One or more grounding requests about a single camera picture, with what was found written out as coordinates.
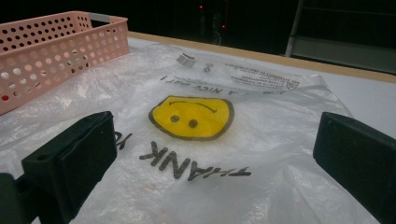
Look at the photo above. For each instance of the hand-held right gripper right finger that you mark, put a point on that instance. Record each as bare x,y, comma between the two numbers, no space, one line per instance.
361,158

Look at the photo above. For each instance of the pink perforated plastic basket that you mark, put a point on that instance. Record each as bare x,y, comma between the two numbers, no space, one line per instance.
46,62

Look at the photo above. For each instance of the clear plastic bag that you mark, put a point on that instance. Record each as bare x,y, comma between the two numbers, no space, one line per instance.
249,140

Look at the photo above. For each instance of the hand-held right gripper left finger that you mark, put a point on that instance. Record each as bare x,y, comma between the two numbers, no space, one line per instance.
77,155

